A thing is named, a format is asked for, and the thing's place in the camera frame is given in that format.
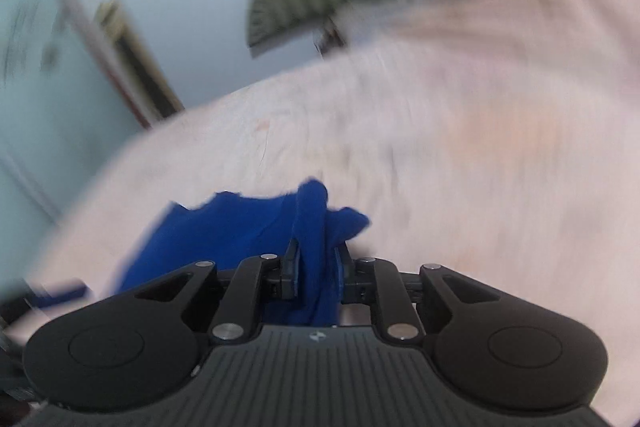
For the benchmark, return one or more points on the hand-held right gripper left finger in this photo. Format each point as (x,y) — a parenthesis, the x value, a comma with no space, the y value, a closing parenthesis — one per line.
(295,268)

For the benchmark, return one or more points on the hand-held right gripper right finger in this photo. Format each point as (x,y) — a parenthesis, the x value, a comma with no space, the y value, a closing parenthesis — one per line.
(341,274)

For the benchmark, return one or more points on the blue t-shirt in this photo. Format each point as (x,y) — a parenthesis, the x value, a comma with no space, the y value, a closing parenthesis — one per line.
(240,222)

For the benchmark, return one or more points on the pink bed sheet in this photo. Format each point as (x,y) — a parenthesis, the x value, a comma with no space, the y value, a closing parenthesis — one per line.
(450,157)

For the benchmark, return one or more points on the glass door with flower print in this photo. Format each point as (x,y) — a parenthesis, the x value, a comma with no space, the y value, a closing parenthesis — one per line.
(35,82)

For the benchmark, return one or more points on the gold tower air conditioner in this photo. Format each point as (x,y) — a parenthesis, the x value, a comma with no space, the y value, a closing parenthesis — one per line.
(140,57)

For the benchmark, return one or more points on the reddish brown door frame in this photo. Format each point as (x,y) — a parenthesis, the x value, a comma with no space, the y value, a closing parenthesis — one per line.
(117,72)

